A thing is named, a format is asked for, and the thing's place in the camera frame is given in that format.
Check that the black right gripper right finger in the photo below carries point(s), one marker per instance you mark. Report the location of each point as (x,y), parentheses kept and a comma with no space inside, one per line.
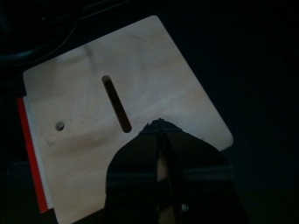
(202,180)

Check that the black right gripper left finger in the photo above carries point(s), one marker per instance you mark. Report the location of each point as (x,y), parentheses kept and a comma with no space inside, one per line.
(134,175)

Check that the red flat piece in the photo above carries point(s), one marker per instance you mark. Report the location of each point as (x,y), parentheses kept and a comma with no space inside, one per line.
(32,151)

